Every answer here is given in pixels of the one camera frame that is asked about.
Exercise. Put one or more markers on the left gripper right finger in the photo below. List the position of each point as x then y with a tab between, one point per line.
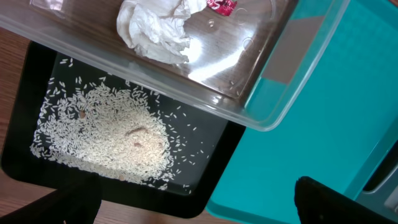
317	203

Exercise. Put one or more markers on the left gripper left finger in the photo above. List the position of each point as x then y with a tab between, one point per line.
77	202

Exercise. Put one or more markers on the white rice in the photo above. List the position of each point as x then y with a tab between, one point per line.
107	131

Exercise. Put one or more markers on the white napkin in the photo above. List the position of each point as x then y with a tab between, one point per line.
155	28

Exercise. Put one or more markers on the red foil wrapper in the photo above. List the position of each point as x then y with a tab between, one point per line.
222	7

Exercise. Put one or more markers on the grey dishwasher rack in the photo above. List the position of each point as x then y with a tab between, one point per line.
380	192

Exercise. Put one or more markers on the teal serving tray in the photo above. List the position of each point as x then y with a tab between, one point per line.
338	131

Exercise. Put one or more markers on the black plastic tray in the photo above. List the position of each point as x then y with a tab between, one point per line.
207	142

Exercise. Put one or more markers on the clear plastic bin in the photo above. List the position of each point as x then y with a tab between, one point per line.
248	67

